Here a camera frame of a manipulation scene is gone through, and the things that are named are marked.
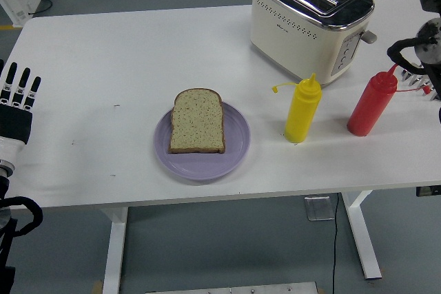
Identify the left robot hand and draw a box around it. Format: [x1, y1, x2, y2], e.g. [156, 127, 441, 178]
[0, 59, 43, 167]

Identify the bread slice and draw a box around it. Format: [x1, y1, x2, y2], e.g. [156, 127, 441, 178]
[167, 87, 227, 155]

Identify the purple plate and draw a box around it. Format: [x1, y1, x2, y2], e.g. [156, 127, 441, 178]
[153, 101, 252, 181]

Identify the cream and chrome toaster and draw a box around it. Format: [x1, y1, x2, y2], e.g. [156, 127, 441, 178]
[249, 0, 378, 87]

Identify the small metal floor plate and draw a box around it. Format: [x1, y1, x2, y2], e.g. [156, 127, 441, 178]
[304, 196, 336, 222]

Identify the white table leg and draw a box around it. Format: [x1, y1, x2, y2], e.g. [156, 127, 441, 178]
[339, 190, 383, 280]
[99, 206, 130, 294]

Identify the yellow squeeze bottle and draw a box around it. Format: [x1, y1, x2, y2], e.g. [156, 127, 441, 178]
[271, 73, 323, 144]

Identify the red squeeze bottle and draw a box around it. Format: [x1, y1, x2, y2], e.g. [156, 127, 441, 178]
[346, 63, 433, 137]

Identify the metal toast rack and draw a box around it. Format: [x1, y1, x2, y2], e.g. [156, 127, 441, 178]
[400, 69, 441, 102]

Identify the black table control box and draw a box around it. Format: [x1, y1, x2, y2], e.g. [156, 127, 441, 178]
[416, 186, 441, 198]

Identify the thin black appliance cable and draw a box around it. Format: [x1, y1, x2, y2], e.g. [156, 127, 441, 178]
[29, 0, 54, 17]

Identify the large metal base plate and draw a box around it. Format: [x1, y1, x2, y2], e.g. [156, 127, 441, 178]
[144, 281, 318, 294]

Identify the black floor cable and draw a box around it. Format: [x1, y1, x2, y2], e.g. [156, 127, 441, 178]
[331, 193, 340, 294]

